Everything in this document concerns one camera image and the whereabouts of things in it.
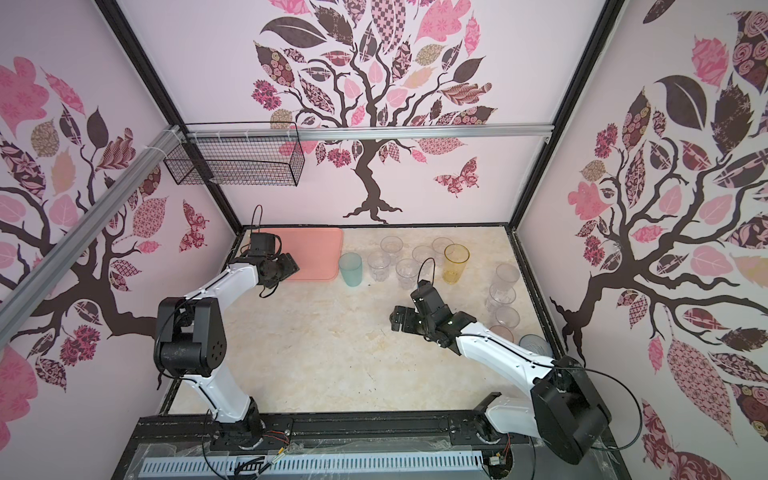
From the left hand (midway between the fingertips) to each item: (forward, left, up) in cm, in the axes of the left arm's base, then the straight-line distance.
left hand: (291, 270), depth 97 cm
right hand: (-18, -36, +1) cm, 40 cm away
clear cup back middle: (+10, -46, -5) cm, 47 cm away
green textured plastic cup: (+4, -19, -4) cm, 20 cm away
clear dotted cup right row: (-1, -73, -3) cm, 73 cm away
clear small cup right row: (-16, -69, -3) cm, 71 cm away
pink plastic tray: (+15, -5, -8) cm, 18 cm away
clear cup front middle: (+4, -39, -5) cm, 40 cm away
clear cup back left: (+14, -33, -4) cm, 36 cm away
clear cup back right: (+12, -51, -2) cm, 52 cm away
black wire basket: (+28, +15, +26) cm, 41 cm away
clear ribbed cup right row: (-6, -69, -4) cm, 70 cm away
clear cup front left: (+7, -29, -6) cm, 30 cm away
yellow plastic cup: (+1, -54, +5) cm, 54 cm away
